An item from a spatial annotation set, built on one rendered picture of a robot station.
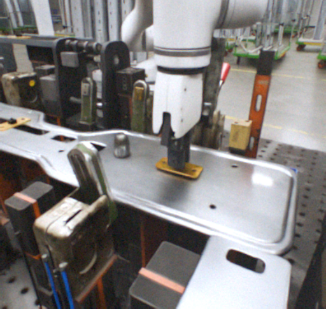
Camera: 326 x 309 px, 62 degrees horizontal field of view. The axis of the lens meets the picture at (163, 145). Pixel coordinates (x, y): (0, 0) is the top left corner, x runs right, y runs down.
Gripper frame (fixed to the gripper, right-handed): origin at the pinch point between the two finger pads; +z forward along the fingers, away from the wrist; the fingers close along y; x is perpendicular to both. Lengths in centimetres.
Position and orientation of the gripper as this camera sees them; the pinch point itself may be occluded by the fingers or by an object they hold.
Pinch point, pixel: (179, 154)
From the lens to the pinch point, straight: 48.5
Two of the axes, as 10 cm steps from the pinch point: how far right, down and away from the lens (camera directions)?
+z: 0.0, 8.9, 4.6
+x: 8.9, 2.1, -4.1
